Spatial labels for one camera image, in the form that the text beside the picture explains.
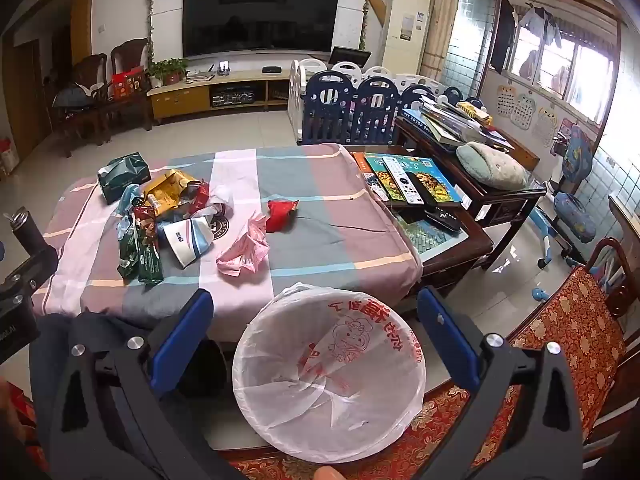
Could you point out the dark hanging garment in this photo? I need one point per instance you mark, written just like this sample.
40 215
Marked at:
504 35

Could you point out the large black television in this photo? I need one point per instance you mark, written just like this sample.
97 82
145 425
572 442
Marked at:
260 15

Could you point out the pile of books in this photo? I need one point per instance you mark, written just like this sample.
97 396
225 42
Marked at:
450 120

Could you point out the grey green cushion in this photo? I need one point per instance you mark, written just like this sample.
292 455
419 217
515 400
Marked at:
492 165

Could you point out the blue children's swivel chair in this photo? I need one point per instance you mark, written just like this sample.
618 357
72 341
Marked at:
575 215

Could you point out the black thermos bottle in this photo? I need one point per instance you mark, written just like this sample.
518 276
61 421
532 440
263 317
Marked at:
27 232

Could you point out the carved dark wooden chair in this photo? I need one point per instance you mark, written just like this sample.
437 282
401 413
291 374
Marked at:
87 90
131 60

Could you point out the white plastic bag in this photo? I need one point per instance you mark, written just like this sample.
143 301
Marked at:
222 200

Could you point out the white wall chart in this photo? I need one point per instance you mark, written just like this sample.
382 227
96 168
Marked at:
524 110
545 125
506 100

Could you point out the green ivy vine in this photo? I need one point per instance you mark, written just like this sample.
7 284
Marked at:
150 10

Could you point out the cream standing air conditioner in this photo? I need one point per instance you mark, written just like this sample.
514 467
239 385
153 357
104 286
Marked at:
405 30

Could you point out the pink wrapper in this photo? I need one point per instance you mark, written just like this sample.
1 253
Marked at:
245 252

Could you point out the red wrapper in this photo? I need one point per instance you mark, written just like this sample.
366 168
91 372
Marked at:
279 215

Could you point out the trash bin with white liner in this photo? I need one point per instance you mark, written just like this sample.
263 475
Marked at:
325 410

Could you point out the red gift box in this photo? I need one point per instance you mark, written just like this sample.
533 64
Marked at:
127 85

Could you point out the small white device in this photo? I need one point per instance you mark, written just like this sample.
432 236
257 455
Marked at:
224 69

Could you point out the bookshelf with books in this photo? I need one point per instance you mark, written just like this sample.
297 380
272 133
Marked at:
500 200

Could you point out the black set-top box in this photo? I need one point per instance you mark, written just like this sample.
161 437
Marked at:
271 68

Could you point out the beige curtain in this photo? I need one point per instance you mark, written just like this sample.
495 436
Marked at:
442 20

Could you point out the potted green plant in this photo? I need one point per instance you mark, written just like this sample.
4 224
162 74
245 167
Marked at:
167 70

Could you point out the white remote control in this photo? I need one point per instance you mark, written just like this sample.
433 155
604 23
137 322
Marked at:
397 175

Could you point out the black remote control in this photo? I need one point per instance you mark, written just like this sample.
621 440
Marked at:
420 190

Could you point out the striped pastel blanket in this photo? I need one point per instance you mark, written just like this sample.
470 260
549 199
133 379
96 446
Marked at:
310 240

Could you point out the window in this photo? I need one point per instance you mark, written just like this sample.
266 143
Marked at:
585 65

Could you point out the wooden armchair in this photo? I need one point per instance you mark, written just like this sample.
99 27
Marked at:
612 255

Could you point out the dark wooden coffee table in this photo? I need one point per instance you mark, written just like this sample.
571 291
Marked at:
470 260

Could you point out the navy white playpen fence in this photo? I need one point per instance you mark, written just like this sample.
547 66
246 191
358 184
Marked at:
372 105

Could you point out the blue picture book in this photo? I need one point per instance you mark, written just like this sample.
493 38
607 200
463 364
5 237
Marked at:
440 180

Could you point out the yellow snack bag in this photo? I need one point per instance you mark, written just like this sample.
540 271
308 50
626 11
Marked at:
167 190

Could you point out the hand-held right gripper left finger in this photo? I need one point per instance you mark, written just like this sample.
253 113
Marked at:
182 342

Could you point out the flat black box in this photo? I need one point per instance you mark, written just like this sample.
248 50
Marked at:
442 220

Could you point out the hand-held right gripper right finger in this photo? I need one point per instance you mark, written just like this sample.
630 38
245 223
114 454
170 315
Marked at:
450 342

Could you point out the dark green tissue packet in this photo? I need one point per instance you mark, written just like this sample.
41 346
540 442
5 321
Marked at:
122 177

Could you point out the white blue plastic pouch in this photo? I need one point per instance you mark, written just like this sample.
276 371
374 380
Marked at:
185 242

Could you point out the yellow wooden television cabinet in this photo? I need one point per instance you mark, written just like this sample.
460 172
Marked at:
180 100

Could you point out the red white container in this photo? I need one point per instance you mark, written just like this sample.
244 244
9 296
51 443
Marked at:
7 157

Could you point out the small black monitor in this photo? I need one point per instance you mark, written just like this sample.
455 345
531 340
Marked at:
348 57

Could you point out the dark green snack wrapper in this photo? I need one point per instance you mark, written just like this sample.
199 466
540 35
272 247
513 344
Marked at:
127 255
151 255

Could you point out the blue hanging garment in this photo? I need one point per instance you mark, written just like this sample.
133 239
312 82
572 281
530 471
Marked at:
542 25

